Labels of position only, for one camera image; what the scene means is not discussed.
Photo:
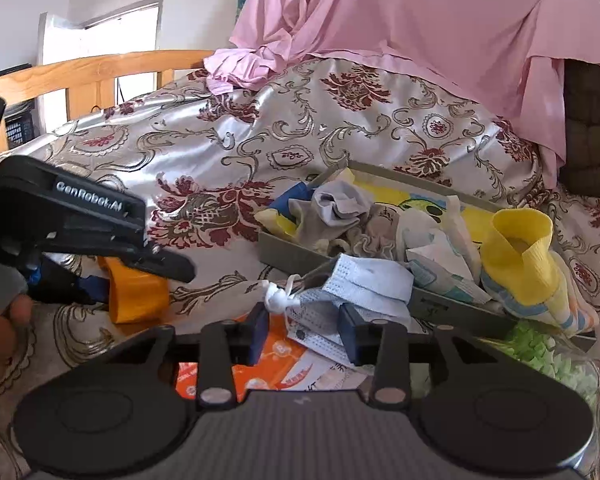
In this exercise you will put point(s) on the grey sock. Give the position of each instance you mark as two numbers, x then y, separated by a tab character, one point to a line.
333	208

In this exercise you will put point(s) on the grey tray with cartoon mat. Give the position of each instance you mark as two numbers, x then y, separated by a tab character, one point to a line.
436	233

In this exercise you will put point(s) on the wooden bed frame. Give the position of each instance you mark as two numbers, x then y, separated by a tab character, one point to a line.
89	82

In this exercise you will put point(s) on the operator left hand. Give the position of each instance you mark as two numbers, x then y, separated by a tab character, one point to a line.
0	329

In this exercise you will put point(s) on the jar of green stars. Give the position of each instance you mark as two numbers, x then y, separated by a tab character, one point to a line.
551	353

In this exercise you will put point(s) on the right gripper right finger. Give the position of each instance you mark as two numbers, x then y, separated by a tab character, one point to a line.
383	345

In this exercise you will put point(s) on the striped yellow cuff sock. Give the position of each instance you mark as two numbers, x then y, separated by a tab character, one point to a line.
522	272

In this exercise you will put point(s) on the pink draped sheet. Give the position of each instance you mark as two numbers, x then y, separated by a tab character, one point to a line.
508	55

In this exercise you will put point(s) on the orange cloth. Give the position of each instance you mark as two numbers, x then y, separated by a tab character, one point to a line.
134	296

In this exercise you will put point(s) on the olive quilted jacket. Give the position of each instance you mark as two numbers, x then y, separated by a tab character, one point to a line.
581	172

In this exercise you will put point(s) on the orange white packet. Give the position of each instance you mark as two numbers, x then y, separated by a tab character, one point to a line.
286	365

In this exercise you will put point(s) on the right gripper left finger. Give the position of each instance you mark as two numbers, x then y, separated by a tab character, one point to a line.
223	345

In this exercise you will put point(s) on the floral satin bed cover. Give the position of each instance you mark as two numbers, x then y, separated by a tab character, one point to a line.
206	164

